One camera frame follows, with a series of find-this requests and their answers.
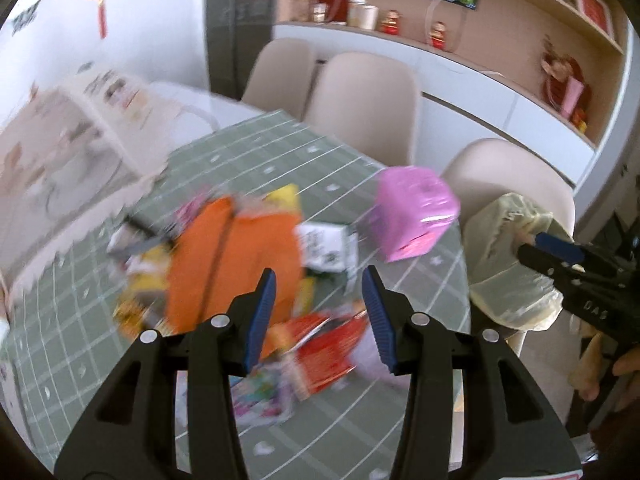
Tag red snack bag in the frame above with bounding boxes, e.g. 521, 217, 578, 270
262, 301, 369, 401

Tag pink Kleenex tissue pack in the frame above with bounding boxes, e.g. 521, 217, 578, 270
230, 361, 295, 428

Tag yellow snack wrapper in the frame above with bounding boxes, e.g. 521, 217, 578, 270
113, 244, 176, 340

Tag trash bin with yellow bag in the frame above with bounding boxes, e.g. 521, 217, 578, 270
462, 193, 572, 332

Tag person hand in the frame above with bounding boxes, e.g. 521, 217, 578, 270
570, 332, 639, 402

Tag orange plastic bag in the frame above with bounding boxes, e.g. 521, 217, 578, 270
166, 195, 303, 333

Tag white green carton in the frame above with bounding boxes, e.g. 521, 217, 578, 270
295, 222, 358, 274

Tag beige chair near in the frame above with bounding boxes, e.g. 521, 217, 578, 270
442, 139, 575, 354

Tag beige chair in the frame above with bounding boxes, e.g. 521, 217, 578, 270
442, 139, 575, 354
241, 38, 317, 120
304, 52, 421, 166

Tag red gift bouquet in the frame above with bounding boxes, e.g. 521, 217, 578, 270
540, 35, 592, 133

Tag white cabinet counter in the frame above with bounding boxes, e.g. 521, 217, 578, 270
272, 22, 594, 186

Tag green checkered tablecloth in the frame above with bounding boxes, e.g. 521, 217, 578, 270
2, 113, 470, 479

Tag beige chair middle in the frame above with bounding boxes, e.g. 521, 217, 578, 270
304, 52, 421, 166

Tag beige chair far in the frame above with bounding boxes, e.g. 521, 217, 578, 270
241, 38, 317, 120

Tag red framed picture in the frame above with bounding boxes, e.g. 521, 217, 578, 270
575, 0, 615, 40

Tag red figurine right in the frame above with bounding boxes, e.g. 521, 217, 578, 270
430, 21, 447, 50

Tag red figurine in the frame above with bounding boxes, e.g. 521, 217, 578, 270
430, 21, 447, 50
380, 10, 401, 36

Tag red figurine left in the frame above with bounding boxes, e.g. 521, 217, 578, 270
380, 10, 401, 36

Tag white mugs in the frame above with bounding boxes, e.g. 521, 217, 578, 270
347, 0, 378, 30

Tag red doll gift bag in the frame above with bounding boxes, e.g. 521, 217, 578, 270
291, 0, 349, 24

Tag white charging cable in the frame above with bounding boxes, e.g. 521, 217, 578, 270
423, 0, 471, 54

